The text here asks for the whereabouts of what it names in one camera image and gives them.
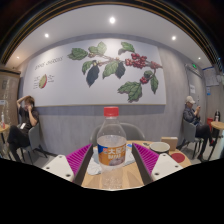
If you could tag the red bin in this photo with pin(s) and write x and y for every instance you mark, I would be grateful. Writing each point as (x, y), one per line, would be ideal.
(209, 123)

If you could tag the small cardboard box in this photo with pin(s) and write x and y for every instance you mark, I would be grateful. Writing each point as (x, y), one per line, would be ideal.
(170, 141)

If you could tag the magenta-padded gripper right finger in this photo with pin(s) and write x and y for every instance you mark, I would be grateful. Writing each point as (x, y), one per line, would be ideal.
(165, 165)

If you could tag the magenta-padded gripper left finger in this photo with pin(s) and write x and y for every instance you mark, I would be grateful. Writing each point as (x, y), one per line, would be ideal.
(56, 166)

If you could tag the dark tall bottle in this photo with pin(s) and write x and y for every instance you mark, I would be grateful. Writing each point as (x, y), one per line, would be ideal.
(217, 116)

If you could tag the grey shell chair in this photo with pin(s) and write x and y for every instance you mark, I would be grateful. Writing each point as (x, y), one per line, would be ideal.
(133, 131)

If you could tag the clear red-capped drink bottle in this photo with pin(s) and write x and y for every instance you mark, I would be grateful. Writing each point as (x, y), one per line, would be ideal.
(111, 155)

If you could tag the round wooden side table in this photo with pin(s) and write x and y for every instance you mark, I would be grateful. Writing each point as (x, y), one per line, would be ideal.
(218, 125)

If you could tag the green exit sign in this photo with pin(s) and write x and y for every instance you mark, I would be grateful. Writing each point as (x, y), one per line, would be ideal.
(194, 66)

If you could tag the round ceiling lights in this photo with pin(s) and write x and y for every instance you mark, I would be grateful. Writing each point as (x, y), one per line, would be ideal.
(112, 20)

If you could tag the grey door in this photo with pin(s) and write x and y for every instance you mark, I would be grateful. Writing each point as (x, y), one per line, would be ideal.
(193, 80)

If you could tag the coffee plant wall mural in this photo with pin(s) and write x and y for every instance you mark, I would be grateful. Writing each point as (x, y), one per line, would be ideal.
(66, 83)

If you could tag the white notice board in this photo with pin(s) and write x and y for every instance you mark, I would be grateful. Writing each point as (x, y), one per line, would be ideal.
(211, 76)

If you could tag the person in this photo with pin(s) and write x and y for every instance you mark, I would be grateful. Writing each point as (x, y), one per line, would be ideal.
(25, 120)
(191, 116)

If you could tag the flat round red coaster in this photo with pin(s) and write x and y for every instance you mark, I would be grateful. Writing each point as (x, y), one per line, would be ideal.
(178, 157)

